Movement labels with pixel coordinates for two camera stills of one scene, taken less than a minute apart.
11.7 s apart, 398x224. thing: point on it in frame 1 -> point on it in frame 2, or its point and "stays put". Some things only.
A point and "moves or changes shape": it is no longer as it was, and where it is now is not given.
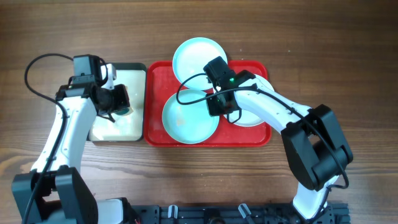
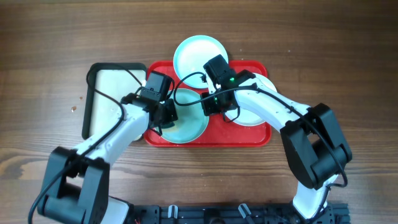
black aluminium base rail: x=335 y=213 stays put
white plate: x=250 y=119 stays put
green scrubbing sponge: x=124 y=112 moves or changes shape
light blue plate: x=191 y=56 stays put
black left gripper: x=119 y=94 -> x=171 y=116
